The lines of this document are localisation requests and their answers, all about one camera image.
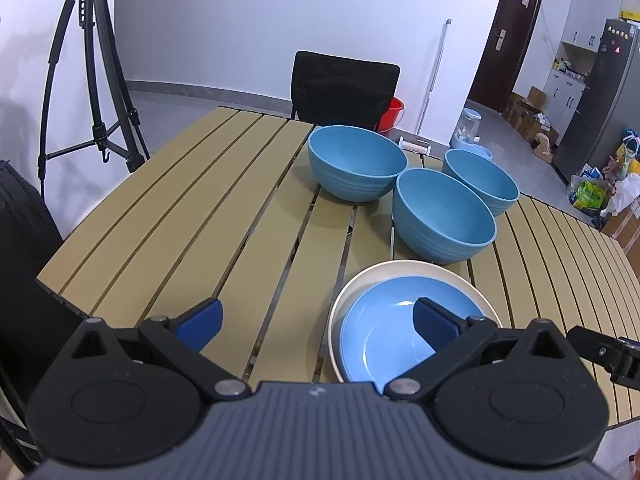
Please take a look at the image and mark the shallow blue plate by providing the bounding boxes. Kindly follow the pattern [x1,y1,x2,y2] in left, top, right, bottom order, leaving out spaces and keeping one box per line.
[337,275,490,390]

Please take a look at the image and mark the small blue bowl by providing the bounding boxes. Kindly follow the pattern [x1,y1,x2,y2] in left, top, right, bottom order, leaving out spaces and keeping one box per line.
[442,148,520,217]

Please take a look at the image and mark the large blue bowl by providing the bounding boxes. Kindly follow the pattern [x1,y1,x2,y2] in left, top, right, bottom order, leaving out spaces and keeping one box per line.
[307,126,409,203]

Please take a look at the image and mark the cream white plate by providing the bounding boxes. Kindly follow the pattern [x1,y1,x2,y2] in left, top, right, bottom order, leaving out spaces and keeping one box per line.
[322,259,500,382]

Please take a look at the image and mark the green bag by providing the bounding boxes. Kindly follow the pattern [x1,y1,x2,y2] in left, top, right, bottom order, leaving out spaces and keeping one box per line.
[570,180,606,212]

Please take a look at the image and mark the large cardboard box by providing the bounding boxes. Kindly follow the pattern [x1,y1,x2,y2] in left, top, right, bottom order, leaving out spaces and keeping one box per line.
[602,202,640,278]

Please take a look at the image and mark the blue pet feeder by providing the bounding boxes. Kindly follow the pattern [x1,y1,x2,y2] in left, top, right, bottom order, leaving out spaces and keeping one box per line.
[449,107,492,160]

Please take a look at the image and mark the white plastic bag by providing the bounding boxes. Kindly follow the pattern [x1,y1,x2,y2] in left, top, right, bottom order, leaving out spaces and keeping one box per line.
[600,172,640,217]

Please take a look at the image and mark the open cardboard boxes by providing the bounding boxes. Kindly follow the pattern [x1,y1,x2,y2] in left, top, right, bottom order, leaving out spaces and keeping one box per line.
[502,86,559,164]

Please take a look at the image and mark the red plastic bucket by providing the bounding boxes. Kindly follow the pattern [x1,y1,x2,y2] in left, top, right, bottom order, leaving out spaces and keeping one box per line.
[376,96,406,134]

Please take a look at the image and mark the dark brown door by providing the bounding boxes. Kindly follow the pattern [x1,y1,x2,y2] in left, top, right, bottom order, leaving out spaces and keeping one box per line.
[469,0,542,112]

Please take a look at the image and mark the black folding chair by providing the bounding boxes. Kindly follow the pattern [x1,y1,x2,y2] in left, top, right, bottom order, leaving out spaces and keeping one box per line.
[291,51,400,130]

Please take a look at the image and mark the grey refrigerator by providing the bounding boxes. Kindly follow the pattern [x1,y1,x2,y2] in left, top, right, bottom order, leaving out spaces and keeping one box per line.
[552,20,640,182]

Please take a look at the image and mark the flat mop with metal handle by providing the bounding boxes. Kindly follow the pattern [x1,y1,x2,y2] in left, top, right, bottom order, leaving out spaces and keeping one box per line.
[398,18,452,156]

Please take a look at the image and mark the black camera tripod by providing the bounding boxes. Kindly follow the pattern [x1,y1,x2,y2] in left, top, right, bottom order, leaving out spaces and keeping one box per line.
[37,0,151,190]

